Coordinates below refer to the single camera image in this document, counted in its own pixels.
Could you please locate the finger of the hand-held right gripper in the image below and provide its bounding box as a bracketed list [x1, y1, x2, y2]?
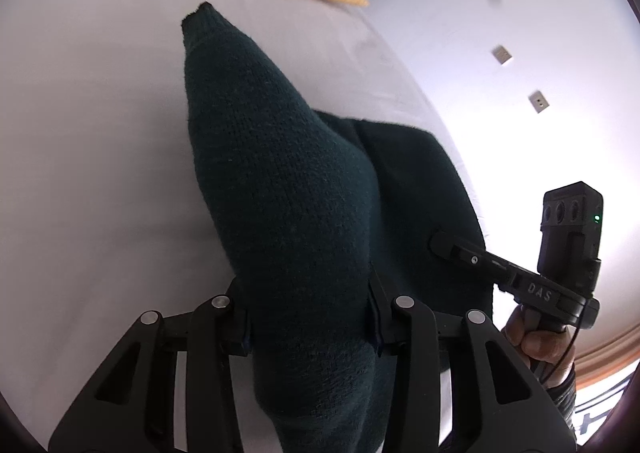
[429, 231, 521, 295]

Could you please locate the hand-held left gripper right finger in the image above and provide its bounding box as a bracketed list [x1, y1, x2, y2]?
[367, 272, 577, 453]

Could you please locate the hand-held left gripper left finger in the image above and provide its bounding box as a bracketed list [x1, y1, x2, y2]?
[48, 277, 254, 453]

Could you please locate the dark green knitted sweater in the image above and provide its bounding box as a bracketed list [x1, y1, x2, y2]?
[181, 2, 496, 453]

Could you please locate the person's right forearm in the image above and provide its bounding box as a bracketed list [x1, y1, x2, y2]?
[544, 360, 582, 449]

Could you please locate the person's right hand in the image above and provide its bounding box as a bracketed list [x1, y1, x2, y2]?
[501, 304, 577, 386]

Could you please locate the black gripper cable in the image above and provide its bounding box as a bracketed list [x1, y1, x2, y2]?
[531, 320, 577, 384]

